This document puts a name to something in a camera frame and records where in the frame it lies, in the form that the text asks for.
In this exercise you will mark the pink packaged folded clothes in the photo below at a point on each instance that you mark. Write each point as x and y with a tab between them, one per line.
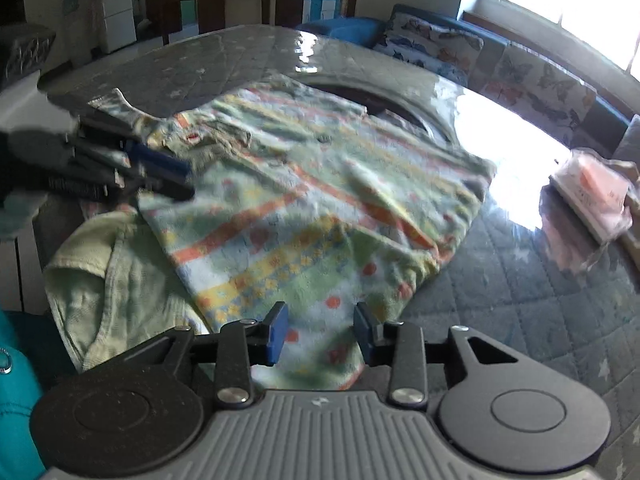
562	181

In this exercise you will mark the grey pillow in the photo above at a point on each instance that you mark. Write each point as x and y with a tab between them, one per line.
629	148

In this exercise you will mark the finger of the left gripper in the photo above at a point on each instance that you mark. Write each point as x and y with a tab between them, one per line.
165	187

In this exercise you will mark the blue small cabinet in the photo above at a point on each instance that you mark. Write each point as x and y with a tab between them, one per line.
319	10

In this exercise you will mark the colourful patterned baby garment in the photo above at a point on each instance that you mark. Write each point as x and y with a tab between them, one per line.
301	197

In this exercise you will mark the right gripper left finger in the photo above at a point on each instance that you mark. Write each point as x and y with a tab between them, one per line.
276	327

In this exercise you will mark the teal fabric bag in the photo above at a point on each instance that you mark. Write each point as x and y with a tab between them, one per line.
19	392

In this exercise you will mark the beige folded cloth pile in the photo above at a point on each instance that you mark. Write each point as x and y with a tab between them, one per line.
607	195

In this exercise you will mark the white refrigerator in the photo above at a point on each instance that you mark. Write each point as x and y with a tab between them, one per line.
117	28

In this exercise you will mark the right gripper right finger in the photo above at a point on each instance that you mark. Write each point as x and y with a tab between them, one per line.
369	334

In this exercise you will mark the butterfly print cushion left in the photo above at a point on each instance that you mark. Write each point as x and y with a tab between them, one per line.
447	52

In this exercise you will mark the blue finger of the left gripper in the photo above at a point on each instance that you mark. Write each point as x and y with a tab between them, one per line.
156	162

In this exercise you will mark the blue sofa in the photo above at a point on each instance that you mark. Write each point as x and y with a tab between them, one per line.
602	129

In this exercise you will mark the butterfly print cushion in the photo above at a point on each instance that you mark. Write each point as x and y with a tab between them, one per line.
447	52
540	91

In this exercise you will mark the butterfly print cushion right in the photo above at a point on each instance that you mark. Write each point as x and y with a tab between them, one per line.
540	91

